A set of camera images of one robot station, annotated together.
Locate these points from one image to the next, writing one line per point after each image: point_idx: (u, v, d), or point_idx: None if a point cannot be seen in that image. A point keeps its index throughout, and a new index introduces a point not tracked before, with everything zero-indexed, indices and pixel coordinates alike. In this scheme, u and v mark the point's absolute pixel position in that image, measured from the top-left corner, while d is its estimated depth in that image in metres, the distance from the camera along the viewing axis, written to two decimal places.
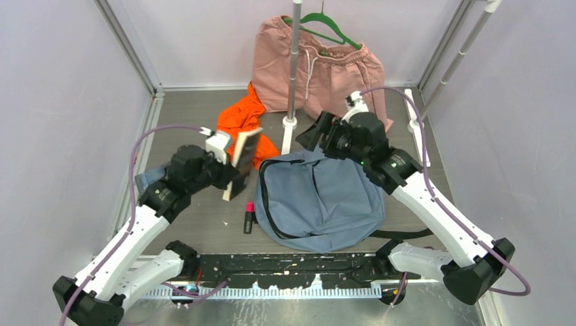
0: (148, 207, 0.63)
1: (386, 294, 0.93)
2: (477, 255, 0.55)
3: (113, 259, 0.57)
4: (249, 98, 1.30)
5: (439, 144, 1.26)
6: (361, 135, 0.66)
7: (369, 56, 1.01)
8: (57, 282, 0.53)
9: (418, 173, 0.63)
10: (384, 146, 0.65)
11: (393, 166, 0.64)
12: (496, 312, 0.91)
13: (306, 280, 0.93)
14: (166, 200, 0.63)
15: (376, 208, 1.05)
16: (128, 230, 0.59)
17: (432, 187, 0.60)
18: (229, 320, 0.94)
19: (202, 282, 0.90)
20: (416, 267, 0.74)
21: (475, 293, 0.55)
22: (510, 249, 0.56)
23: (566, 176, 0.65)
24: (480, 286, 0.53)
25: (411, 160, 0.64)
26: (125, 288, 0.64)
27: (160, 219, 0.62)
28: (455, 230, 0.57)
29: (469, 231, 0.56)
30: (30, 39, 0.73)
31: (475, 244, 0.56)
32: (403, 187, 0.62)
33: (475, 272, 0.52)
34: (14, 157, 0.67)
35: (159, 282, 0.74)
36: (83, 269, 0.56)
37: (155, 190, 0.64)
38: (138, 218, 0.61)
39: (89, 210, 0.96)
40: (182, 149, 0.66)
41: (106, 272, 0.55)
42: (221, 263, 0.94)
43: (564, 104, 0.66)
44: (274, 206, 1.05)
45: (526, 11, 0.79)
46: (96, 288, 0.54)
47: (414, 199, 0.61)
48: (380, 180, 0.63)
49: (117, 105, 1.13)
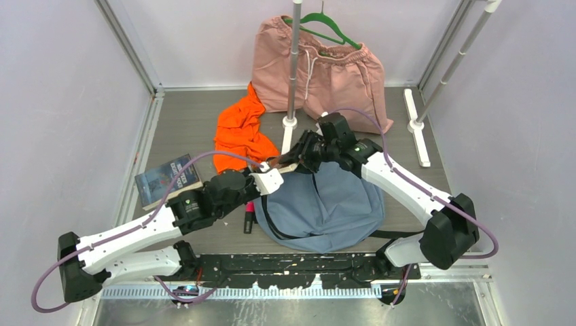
0: (170, 212, 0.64)
1: (386, 294, 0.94)
2: (434, 209, 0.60)
3: (115, 242, 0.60)
4: (249, 99, 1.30)
5: (438, 144, 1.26)
6: (327, 133, 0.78)
7: (369, 56, 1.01)
8: (69, 233, 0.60)
9: (378, 153, 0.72)
10: (348, 136, 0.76)
11: (356, 150, 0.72)
12: (496, 313, 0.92)
13: (306, 280, 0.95)
14: (191, 214, 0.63)
15: (376, 208, 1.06)
16: (143, 223, 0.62)
17: (390, 160, 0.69)
18: (229, 320, 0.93)
19: (202, 282, 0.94)
20: (407, 254, 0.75)
21: (448, 252, 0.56)
22: (469, 202, 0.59)
23: (567, 176, 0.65)
24: (445, 240, 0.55)
25: (373, 145, 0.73)
26: (114, 267, 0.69)
27: (175, 229, 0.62)
28: (413, 191, 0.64)
29: (425, 190, 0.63)
30: (30, 37, 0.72)
31: (432, 200, 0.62)
32: (365, 165, 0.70)
33: (434, 224, 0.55)
34: (14, 157, 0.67)
35: (149, 274, 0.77)
36: (90, 236, 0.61)
37: (186, 201, 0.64)
38: (158, 216, 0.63)
39: (88, 210, 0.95)
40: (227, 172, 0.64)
41: (102, 252, 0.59)
42: (221, 263, 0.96)
43: (564, 103, 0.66)
44: (273, 206, 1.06)
45: (527, 10, 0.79)
46: (87, 262, 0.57)
47: (375, 172, 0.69)
48: (348, 166, 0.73)
49: (117, 105, 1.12)
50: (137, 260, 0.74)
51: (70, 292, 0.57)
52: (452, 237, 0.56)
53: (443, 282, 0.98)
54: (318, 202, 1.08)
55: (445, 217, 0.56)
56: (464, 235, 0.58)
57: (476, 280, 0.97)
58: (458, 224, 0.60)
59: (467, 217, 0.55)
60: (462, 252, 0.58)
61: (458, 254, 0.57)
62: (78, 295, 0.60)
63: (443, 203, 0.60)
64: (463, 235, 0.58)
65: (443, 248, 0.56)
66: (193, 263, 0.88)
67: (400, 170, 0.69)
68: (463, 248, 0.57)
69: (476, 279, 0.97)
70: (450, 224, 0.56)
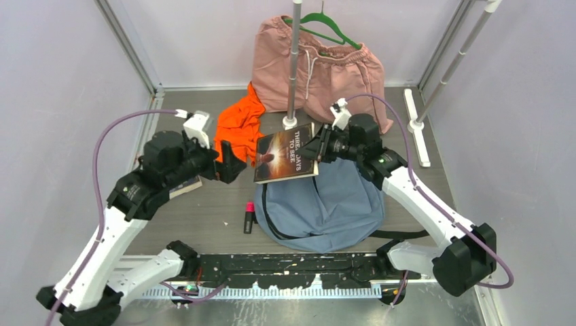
0: (117, 209, 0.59)
1: (386, 294, 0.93)
2: (454, 236, 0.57)
3: (87, 271, 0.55)
4: (249, 99, 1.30)
5: (438, 144, 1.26)
6: (356, 134, 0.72)
7: (369, 56, 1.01)
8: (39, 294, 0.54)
9: (403, 168, 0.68)
10: (378, 145, 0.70)
11: (381, 161, 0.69)
12: (496, 313, 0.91)
13: (306, 280, 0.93)
14: (136, 195, 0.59)
15: (376, 208, 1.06)
16: (98, 238, 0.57)
17: (415, 178, 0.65)
18: (229, 320, 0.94)
19: (202, 281, 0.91)
20: (415, 263, 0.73)
21: (461, 280, 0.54)
22: (492, 233, 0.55)
23: (566, 176, 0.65)
24: (460, 268, 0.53)
25: (398, 158, 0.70)
26: (122, 285, 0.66)
27: (132, 221, 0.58)
28: (434, 214, 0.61)
29: (447, 214, 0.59)
30: (30, 37, 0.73)
31: (453, 226, 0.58)
32: (388, 178, 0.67)
33: (452, 252, 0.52)
34: (14, 157, 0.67)
35: (157, 282, 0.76)
36: (62, 280, 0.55)
37: (125, 188, 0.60)
38: (107, 223, 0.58)
39: (88, 210, 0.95)
40: (156, 137, 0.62)
41: (82, 284, 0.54)
42: (221, 263, 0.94)
43: (564, 103, 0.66)
44: (272, 207, 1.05)
45: (526, 10, 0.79)
46: (76, 302, 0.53)
47: (398, 188, 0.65)
48: (369, 176, 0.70)
49: (117, 105, 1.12)
50: (142, 272, 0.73)
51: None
52: (468, 267, 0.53)
53: None
54: (318, 202, 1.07)
55: (464, 246, 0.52)
56: (479, 265, 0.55)
57: None
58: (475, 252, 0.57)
59: (486, 249, 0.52)
60: (476, 280, 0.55)
61: (471, 283, 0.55)
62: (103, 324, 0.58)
63: (464, 231, 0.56)
64: (479, 265, 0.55)
65: (458, 276, 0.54)
66: (194, 255, 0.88)
67: (423, 188, 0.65)
68: (478, 278, 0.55)
69: None
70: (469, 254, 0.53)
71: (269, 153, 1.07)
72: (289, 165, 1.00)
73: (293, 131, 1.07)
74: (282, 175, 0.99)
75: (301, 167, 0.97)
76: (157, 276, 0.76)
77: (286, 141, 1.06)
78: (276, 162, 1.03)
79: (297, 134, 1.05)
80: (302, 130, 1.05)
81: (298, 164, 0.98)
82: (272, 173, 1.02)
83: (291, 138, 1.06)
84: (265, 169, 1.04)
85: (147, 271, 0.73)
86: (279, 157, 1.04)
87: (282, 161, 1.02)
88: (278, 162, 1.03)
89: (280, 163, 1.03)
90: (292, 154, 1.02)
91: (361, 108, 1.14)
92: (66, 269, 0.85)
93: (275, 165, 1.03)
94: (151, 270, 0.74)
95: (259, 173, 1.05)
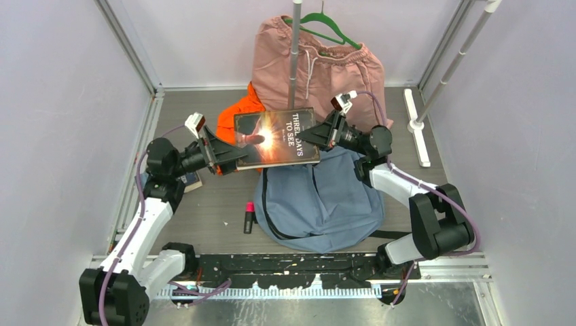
0: (151, 199, 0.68)
1: (386, 294, 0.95)
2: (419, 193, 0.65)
3: (134, 244, 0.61)
4: (250, 99, 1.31)
5: (438, 144, 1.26)
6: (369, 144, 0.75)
7: (369, 56, 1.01)
8: (82, 276, 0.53)
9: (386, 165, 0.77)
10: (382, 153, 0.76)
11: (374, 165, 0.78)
12: (496, 312, 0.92)
13: (306, 280, 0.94)
14: (166, 190, 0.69)
15: (376, 208, 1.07)
16: (141, 216, 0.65)
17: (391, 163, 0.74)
18: (229, 320, 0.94)
19: (202, 282, 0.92)
20: (405, 249, 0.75)
21: (433, 234, 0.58)
22: (456, 193, 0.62)
23: (566, 176, 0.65)
24: (426, 219, 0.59)
25: None
26: (142, 281, 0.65)
27: (166, 204, 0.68)
28: (405, 182, 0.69)
29: (414, 179, 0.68)
30: (30, 37, 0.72)
31: (419, 187, 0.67)
32: (373, 169, 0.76)
33: (414, 202, 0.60)
34: (14, 157, 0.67)
35: (168, 278, 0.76)
36: (106, 259, 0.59)
37: (154, 186, 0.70)
38: (147, 206, 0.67)
39: (87, 210, 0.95)
40: (151, 149, 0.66)
41: (132, 253, 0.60)
42: (221, 263, 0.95)
43: (564, 104, 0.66)
44: (272, 207, 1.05)
45: (526, 11, 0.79)
46: (127, 268, 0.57)
47: (378, 173, 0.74)
48: (360, 175, 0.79)
49: (116, 105, 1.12)
50: (151, 269, 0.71)
51: (132, 310, 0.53)
52: (433, 219, 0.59)
53: (443, 282, 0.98)
54: (318, 202, 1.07)
55: (425, 197, 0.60)
56: (451, 228, 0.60)
57: (476, 281, 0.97)
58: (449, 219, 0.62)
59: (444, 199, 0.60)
60: (450, 242, 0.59)
61: (447, 244, 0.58)
62: (138, 318, 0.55)
63: (427, 188, 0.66)
64: (451, 227, 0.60)
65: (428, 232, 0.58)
66: (191, 249, 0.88)
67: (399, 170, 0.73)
68: (452, 237, 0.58)
69: (476, 279, 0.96)
70: (430, 206, 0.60)
71: (261, 134, 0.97)
72: (288, 149, 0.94)
73: (289, 113, 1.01)
74: (280, 160, 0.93)
75: (303, 152, 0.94)
76: (167, 273, 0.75)
77: (279, 123, 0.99)
78: (269, 145, 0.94)
79: (296, 117, 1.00)
80: (301, 113, 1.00)
81: (299, 149, 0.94)
82: (265, 157, 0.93)
83: (288, 119, 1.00)
84: (256, 152, 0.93)
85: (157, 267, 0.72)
86: (273, 139, 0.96)
87: (278, 144, 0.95)
88: (273, 146, 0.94)
89: (274, 146, 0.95)
90: (290, 138, 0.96)
91: (361, 108, 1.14)
92: (65, 269, 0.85)
93: (268, 148, 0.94)
94: (160, 266, 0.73)
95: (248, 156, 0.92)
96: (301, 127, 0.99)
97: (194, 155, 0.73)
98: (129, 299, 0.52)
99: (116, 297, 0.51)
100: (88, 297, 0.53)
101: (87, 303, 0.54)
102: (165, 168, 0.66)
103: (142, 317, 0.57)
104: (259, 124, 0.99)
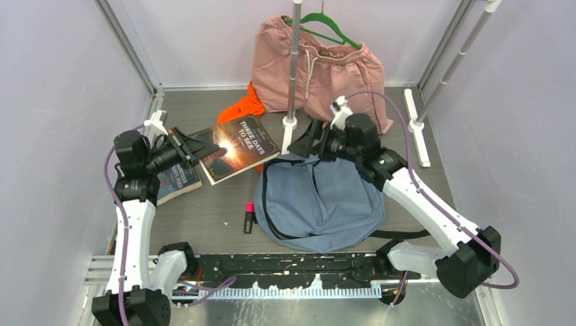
0: (129, 201, 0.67)
1: (386, 294, 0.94)
2: (460, 241, 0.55)
3: (132, 255, 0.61)
4: (249, 99, 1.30)
5: (438, 144, 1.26)
6: (354, 135, 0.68)
7: (369, 56, 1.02)
8: (93, 308, 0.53)
9: (403, 168, 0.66)
10: (376, 145, 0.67)
11: (381, 163, 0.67)
12: (496, 313, 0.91)
13: (306, 280, 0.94)
14: (140, 187, 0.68)
15: (376, 208, 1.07)
16: (126, 225, 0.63)
17: (417, 180, 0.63)
18: (229, 320, 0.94)
19: (202, 282, 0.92)
20: (411, 262, 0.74)
21: (466, 284, 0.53)
22: (496, 236, 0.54)
23: (567, 175, 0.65)
24: (467, 274, 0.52)
25: (399, 158, 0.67)
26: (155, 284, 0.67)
27: (147, 202, 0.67)
28: (439, 218, 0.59)
29: (454, 218, 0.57)
30: (30, 37, 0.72)
31: (459, 230, 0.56)
32: (389, 180, 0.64)
33: (459, 257, 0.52)
34: (14, 156, 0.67)
35: (174, 278, 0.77)
36: (109, 281, 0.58)
37: (125, 186, 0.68)
38: (130, 212, 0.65)
39: (87, 210, 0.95)
40: (119, 140, 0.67)
41: (134, 266, 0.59)
42: (221, 263, 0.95)
43: (564, 103, 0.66)
44: (273, 208, 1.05)
45: (527, 10, 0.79)
46: (136, 282, 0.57)
47: (401, 191, 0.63)
48: (370, 177, 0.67)
49: (117, 105, 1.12)
50: (157, 272, 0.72)
51: (157, 315, 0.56)
52: (473, 271, 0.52)
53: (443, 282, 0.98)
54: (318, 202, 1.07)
55: (471, 252, 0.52)
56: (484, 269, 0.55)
57: None
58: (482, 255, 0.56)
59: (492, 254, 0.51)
60: (481, 281, 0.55)
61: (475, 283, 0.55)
62: (164, 317, 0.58)
63: (471, 235, 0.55)
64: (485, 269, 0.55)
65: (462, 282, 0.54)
66: (189, 246, 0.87)
67: (426, 190, 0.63)
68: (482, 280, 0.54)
69: None
70: (475, 259, 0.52)
71: (221, 147, 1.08)
72: (250, 152, 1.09)
73: (238, 123, 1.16)
74: (248, 163, 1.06)
75: (263, 149, 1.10)
76: (173, 272, 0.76)
77: (233, 132, 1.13)
78: (233, 153, 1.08)
79: (244, 124, 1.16)
80: (248, 120, 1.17)
81: (260, 148, 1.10)
82: (234, 164, 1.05)
83: (239, 128, 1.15)
84: (225, 163, 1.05)
85: (164, 270, 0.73)
86: (235, 148, 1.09)
87: (240, 151, 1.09)
88: (237, 153, 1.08)
89: (237, 154, 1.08)
90: (248, 142, 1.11)
91: (361, 108, 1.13)
92: (66, 269, 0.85)
93: (234, 156, 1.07)
94: (165, 267, 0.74)
95: (218, 168, 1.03)
96: (252, 131, 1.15)
97: (165, 151, 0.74)
98: (152, 308, 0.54)
99: (138, 312, 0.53)
100: (109, 318, 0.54)
101: (109, 322, 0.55)
102: (136, 157, 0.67)
103: (169, 314, 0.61)
104: (217, 138, 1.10)
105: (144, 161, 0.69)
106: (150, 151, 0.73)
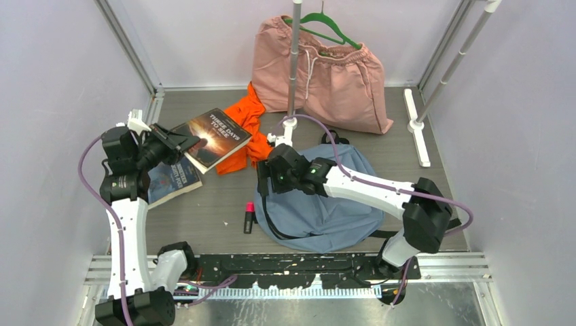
0: (119, 202, 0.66)
1: (386, 294, 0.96)
2: (403, 202, 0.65)
3: (130, 258, 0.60)
4: (249, 98, 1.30)
5: (438, 144, 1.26)
6: (279, 164, 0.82)
7: (369, 56, 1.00)
8: (98, 314, 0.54)
9: (333, 168, 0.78)
10: (301, 161, 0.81)
11: (313, 172, 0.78)
12: (496, 313, 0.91)
13: (306, 280, 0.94)
14: (130, 183, 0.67)
15: (376, 208, 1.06)
16: (119, 227, 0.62)
17: (347, 171, 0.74)
18: (229, 320, 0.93)
19: (202, 281, 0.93)
20: (399, 251, 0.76)
21: (431, 237, 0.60)
22: (431, 184, 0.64)
23: (566, 175, 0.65)
24: (424, 227, 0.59)
25: (325, 162, 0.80)
26: (159, 281, 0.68)
27: (138, 200, 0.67)
28: (379, 192, 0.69)
29: (390, 187, 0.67)
30: (30, 37, 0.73)
31: (398, 193, 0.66)
32: (326, 183, 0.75)
33: (409, 216, 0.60)
34: (14, 156, 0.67)
35: (176, 276, 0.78)
36: (110, 285, 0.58)
37: (113, 184, 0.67)
38: (121, 212, 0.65)
39: (87, 209, 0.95)
40: (106, 136, 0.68)
41: (134, 269, 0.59)
42: (221, 263, 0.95)
43: (564, 103, 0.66)
44: (272, 206, 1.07)
45: (527, 10, 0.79)
46: (138, 285, 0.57)
47: (339, 187, 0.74)
48: (311, 189, 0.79)
49: (117, 105, 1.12)
50: (157, 272, 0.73)
51: (162, 313, 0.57)
52: (428, 221, 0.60)
53: (443, 282, 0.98)
54: (318, 202, 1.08)
55: (415, 206, 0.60)
56: (440, 218, 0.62)
57: (476, 280, 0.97)
58: (431, 205, 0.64)
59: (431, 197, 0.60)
60: (443, 229, 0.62)
61: (442, 235, 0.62)
62: (168, 314, 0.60)
63: (408, 193, 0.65)
64: (440, 218, 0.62)
65: (427, 236, 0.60)
66: (187, 246, 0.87)
67: (358, 175, 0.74)
68: (443, 227, 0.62)
69: (476, 279, 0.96)
70: (422, 211, 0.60)
71: (200, 138, 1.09)
72: (228, 140, 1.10)
73: (206, 115, 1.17)
74: (229, 149, 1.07)
75: (237, 134, 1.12)
76: (174, 271, 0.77)
77: (207, 124, 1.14)
78: (212, 142, 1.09)
79: (214, 117, 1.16)
80: (217, 113, 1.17)
81: (235, 134, 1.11)
82: (219, 152, 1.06)
83: (210, 121, 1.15)
84: (208, 153, 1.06)
85: (166, 267, 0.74)
86: (212, 138, 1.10)
87: (219, 140, 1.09)
88: (217, 142, 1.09)
89: (217, 142, 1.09)
90: (223, 132, 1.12)
91: (361, 108, 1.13)
92: (66, 269, 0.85)
93: (215, 145, 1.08)
94: (168, 266, 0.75)
95: (204, 157, 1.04)
96: (223, 121, 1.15)
97: (153, 147, 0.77)
98: (157, 308, 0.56)
99: (143, 314, 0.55)
100: (113, 322, 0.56)
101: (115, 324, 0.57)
102: (125, 151, 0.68)
103: (174, 309, 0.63)
104: (193, 130, 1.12)
105: (133, 157, 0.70)
106: (139, 148, 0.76)
